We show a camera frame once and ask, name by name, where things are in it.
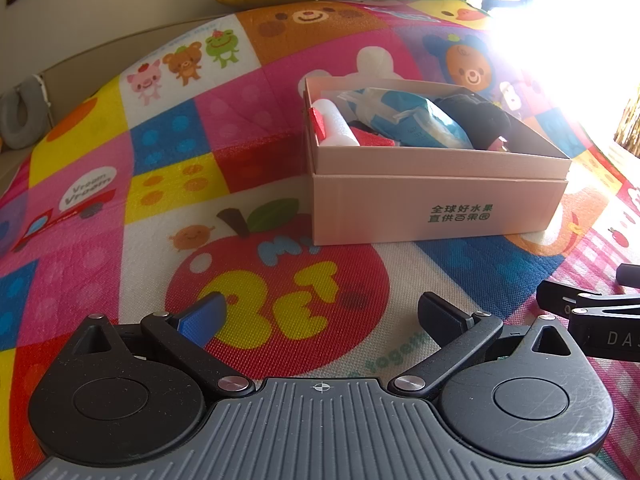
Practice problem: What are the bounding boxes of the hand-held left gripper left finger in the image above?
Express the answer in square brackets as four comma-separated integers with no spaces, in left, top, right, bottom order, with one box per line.
[65,291,257,400]

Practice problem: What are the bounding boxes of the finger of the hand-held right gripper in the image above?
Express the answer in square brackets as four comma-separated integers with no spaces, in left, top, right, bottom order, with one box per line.
[616,262,640,291]
[537,280,640,315]

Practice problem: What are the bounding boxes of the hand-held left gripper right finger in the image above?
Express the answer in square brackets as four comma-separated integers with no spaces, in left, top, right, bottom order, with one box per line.
[389,290,590,401]

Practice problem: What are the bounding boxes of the pink cardboard box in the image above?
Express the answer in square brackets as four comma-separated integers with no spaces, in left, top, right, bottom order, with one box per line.
[300,76,573,247]

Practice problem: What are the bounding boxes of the blue and white tissue packet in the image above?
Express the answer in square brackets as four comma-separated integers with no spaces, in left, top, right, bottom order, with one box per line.
[339,86,475,151]

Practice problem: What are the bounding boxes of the white foam rocket red fins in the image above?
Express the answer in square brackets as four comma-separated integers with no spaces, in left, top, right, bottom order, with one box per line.
[309,99,397,150]

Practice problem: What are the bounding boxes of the colourful printed play mat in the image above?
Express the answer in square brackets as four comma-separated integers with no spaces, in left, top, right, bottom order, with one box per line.
[0,0,640,480]

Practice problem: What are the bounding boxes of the grey neck pillow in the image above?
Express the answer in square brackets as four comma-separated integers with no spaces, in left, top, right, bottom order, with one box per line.
[0,74,52,152]

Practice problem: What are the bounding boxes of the beige sofa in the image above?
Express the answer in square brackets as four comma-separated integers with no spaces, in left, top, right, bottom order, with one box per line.
[0,0,241,161]

